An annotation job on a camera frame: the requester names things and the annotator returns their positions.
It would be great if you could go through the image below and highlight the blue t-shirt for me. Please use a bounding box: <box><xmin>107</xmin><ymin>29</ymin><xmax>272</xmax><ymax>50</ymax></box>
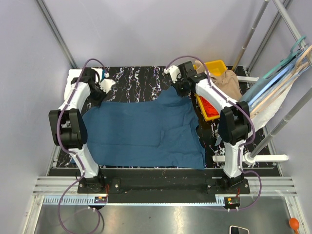
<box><xmin>82</xmin><ymin>87</ymin><xmax>205</xmax><ymax>170</ymax></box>

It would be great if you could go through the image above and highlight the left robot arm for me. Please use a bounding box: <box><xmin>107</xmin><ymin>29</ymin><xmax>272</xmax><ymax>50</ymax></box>
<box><xmin>48</xmin><ymin>67</ymin><xmax>107</xmax><ymax>193</ymax></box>

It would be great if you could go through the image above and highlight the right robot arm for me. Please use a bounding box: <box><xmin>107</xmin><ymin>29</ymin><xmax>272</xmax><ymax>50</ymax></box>
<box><xmin>164</xmin><ymin>61</ymin><xmax>254</xmax><ymax>193</ymax></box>

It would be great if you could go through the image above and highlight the folded white t-shirt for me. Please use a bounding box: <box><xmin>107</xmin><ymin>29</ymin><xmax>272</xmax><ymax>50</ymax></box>
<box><xmin>64</xmin><ymin>67</ymin><xmax>103</xmax><ymax>100</ymax></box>

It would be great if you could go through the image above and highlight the yellow plastic bin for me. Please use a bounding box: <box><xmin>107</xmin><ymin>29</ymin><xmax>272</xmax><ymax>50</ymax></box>
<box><xmin>195</xmin><ymin>60</ymin><xmax>227</xmax><ymax>122</ymax></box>

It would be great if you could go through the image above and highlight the orange t-shirt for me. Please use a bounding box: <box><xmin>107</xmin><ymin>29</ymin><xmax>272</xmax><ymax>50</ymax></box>
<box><xmin>200</xmin><ymin>97</ymin><xmax>219</xmax><ymax>117</ymax></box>

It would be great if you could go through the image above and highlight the beige t-shirt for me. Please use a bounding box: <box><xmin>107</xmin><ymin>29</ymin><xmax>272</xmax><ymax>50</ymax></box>
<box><xmin>209</xmin><ymin>69</ymin><xmax>242</xmax><ymax>101</ymax></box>

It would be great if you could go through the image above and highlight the hanging white towel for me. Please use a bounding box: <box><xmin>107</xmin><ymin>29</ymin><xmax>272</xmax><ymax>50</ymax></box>
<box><xmin>252</xmin><ymin>82</ymin><xmax>293</xmax><ymax>131</ymax></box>

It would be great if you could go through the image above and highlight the light blue clothes hanger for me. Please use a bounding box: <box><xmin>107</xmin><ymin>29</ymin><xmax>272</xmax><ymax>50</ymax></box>
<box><xmin>239</xmin><ymin>63</ymin><xmax>295</xmax><ymax>108</ymax></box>

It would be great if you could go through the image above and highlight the teal clothes hanger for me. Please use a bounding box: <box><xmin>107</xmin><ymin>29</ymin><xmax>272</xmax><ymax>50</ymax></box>
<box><xmin>262</xmin><ymin>36</ymin><xmax>306</xmax><ymax>79</ymax></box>

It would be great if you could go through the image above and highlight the wooden clothes hanger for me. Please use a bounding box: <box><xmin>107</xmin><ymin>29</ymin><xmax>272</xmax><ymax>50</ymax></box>
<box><xmin>250</xmin><ymin>45</ymin><xmax>312</xmax><ymax>117</ymax></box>

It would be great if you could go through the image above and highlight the smartphone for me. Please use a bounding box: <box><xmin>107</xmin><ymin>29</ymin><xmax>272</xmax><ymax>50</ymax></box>
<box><xmin>229</xmin><ymin>225</ymin><xmax>250</xmax><ymax>234</ymax></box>

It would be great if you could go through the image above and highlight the orange spoon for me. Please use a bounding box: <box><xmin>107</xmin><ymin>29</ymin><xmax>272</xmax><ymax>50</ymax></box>
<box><xmin>289</xmin><ymin>218</ymin><xmax>300</xmax><ymax>234</ymax></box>

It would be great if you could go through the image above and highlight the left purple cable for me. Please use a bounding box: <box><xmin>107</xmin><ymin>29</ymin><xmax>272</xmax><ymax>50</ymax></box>
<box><xmin>56</xmin><ymin>58</ymin><xmax>108</xmax><ymax>234</ymax></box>

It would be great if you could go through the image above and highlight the purple cable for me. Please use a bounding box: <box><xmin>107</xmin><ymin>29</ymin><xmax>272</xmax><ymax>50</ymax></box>
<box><xmin>164</xmin><ymin>56</ymin><xmax>262</xmax><ymax>212</ymax></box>
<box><xmin>56</xmin><ymin>58</ymin><xmax>108</xmax><ymax>234</ymax></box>

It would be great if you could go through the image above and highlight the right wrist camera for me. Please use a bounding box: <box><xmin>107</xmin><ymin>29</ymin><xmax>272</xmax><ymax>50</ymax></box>
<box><xmin>164</xmin><ymin>65</ymin><xmax>181</xmax><ymax>83</ymax></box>

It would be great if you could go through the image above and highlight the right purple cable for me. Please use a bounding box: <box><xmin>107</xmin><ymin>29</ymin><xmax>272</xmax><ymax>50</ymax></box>
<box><xmin>164</xmin><ymin>56</ymin><xmax>262</xmax><ymax>212</ymax></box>

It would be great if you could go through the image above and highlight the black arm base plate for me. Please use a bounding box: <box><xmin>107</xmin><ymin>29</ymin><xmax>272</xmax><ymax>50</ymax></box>
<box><xmin>78</xmin><ymin>168</ymin><xmax>250</xmax><ymax>204</ymax></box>

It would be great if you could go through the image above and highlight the aluminium frame rail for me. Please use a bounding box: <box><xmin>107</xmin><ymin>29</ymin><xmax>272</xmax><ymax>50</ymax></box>
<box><xmin>32</xmin><ymin>176</ymin><xmax>297</xmax><ymax>206</ymax></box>

